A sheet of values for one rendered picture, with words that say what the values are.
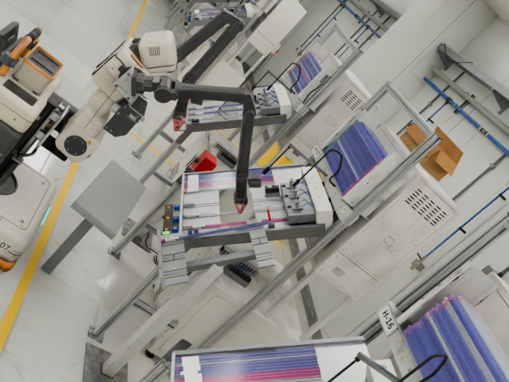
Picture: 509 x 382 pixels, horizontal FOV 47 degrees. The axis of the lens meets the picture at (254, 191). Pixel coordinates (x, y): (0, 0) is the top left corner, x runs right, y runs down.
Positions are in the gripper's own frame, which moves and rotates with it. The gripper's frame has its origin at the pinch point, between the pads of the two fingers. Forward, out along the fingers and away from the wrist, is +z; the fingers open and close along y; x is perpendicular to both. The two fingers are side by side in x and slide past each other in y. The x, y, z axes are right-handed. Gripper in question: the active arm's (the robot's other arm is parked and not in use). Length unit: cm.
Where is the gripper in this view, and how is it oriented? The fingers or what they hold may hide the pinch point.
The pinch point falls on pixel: (240, 211)
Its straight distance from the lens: 298.8
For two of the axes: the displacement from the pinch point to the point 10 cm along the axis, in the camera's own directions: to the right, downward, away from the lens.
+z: -0.5, 8.8, 4.7
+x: -9.9, 0.0, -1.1
